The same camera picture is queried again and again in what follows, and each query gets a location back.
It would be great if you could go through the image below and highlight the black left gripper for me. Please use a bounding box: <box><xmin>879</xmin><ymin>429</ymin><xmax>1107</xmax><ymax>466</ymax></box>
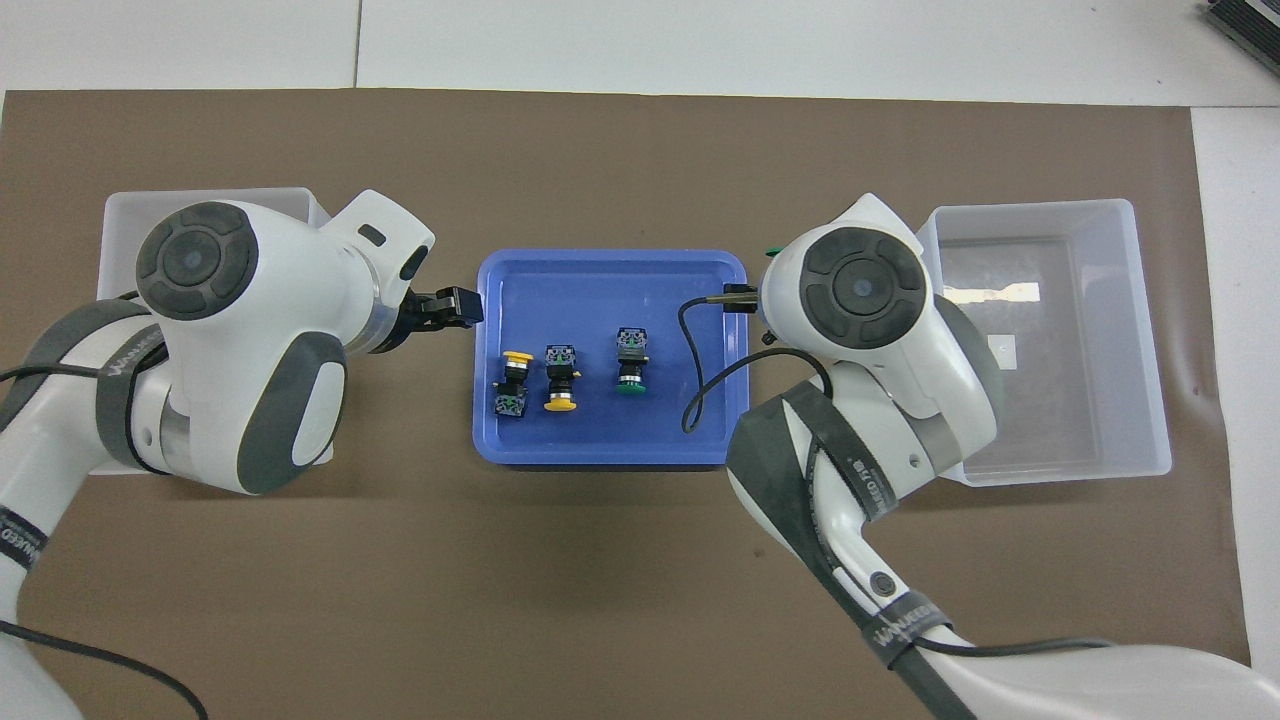
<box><xmin>376</xmin><ymin>286</ymin><xmax>485</xmax><ymax>354</ymax></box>

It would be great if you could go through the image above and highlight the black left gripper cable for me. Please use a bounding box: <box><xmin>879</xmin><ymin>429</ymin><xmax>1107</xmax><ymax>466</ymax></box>
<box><xmin>0</xmin><ymin>360</ymin><xmax>211</xmax><ymax>720</ymax></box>

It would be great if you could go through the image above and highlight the blue plastic tray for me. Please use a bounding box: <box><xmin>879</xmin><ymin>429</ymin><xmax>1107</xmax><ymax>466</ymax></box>
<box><xmin>472</xmin><ymin>249</ymin><xmax>751</xmax><ymax>468</ymax></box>

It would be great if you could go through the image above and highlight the black ribbed metal device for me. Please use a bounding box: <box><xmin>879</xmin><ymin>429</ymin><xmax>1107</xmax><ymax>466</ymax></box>
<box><xmin>1200</xmin><ymin>0</ymin><xmax>1280</xmax><ymax>76</ymax></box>

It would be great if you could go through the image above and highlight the brown paper table mat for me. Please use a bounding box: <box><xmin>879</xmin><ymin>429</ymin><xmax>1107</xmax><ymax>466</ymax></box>
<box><xmin>0</xmin><ymin>88</ymin><xmax>1256</xmax><ymax>720</ymax></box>

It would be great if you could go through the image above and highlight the translucent white plastic box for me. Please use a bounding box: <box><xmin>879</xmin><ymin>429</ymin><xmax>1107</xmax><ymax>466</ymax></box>
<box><xmin>915</xmin><ymin>198</ymin><xmax>1173</xmax><ymax>488</ymax></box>
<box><xmin>95</xmin><ymin>187</ymin><xmax>336</xmax><ymax>473</ymax></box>

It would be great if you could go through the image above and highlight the yellow mushroom push button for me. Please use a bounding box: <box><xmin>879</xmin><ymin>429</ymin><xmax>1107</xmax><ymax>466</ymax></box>
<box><xmin>493</xmin><ymin>350</ymin><xmax>534</xmax><ymax>420</ymax></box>
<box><xmin>543</xmin><ymin>344</ymin><xmax>581</xmax><ymax>413</ymax></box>

